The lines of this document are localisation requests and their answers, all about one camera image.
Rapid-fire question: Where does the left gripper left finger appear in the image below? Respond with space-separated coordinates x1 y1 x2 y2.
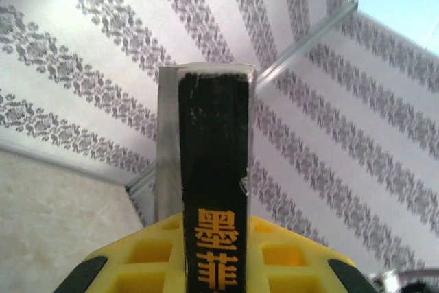
56 212 189 293

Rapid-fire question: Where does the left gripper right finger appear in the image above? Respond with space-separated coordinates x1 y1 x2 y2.
246 215 370 293

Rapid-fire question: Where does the black book yellow title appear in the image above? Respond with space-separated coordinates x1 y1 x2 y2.
154 62 258 293

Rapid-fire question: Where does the aluminium side frame rail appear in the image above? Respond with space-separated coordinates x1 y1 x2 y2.
123 165 159 231

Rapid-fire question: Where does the thin aluminium wall rail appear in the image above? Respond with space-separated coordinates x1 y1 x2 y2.
0 141 138 191

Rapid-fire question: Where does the aluminium corner frame post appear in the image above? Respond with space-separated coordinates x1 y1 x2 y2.
256 0 360 85

